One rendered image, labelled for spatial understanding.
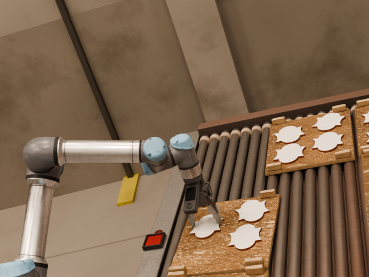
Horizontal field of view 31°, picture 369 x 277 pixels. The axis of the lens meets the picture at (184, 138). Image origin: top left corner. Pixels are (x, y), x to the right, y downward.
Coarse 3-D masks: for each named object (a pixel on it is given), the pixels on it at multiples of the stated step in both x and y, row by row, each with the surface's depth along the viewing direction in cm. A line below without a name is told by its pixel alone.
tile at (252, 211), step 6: (246, 204) 247; (252, 204) 246; (258, 204) 245; (264, 204) 244; (240, 210) 245; (246, 210) 244; (252, 210) 243; (258, 210) 242; (264, 210) 240; (240, 216) 242; (246, 216) 241; (252, 216) 240; (258, 216) 239; (252, 222) 238
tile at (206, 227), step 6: (210, 216) 248; (198, 222) 247; (204, 222) 246; (210, 222) 245; (198, 228) 244; (204, 228) 242; (210, 228) 241; (216, 228) 240; (192, 234) 243; (198, 234) 240; (204, 234) 239; (210, 234) 238
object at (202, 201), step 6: (186, 180) 235; (192, 180) 235; (198, 180) 235; (204, 186) 241; (210, 186) 244; (204, 192) 239; (210, 192) 243; (204, 198) 237; (198, 204) 239; (204, 204) 239
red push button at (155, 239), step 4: (148, 236) 252; (152, 236) 251; (156, 236) 250; (160, 236) 250; (148, 240) 250; (152, 240) 249; (156, 240) 248; (160, 240) 248; (148, 244) 248; (152, 244) 247
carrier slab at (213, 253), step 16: (224, 208) 252; (240, 208) 248; (272, 208) 242; (224, 224) 242; (240, 224) 239; (256, 224) 236; (272, 224) 233; (192, 240) 240; (208, 240) 237; (224, 240) 234; (272, 240) 226; (176, 256) 234; (192, 256) 231; (208, 256) 229; (224, 256) 226; (240, 256) 223; (256, 256) 220; (192, 272) 224; (208, 272) 221; (224, 272) 220; (240, 272) 218
